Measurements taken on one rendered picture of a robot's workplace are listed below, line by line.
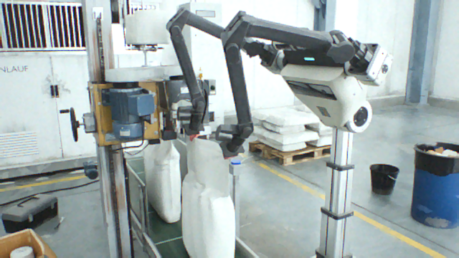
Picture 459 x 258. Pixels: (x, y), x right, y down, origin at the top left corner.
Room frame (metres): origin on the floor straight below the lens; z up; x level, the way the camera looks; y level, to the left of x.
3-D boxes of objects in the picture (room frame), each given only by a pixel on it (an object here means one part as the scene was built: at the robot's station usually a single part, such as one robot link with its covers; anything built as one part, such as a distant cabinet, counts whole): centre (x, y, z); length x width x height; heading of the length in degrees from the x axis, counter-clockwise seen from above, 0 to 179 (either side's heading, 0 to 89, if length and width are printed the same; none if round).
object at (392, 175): (3.52, -1.59, 0.13); 0.30 x 0.30 x 0.26
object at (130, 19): (2.00, 0.51, 1.61); 0.15 x 0.14 x 0.17; 29
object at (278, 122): (4.67, -0.81, 0.56); 0.66 x 0.42 x 0.15; 119
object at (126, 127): (1.69, 0.51, 1.21); 0.15 x 0.15 x 0.25
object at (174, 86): (2.11, 0.31, 1.21); 0.30 x 0.25 x 0.30; 29
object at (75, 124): (1.77, 0.82, 1.13); 0.18 x 0.11 x 0.18; 29
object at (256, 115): (5.02, -0.60, 0.56); 0.66 x 0.43 x 0.15; 116
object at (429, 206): (2.91, -1.82, 0.32); 0.51 x 0.48 x 0.65; 119
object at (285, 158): (5.00, -0.96, 0.07); 1.20 x 0.82 x 0.14; 121
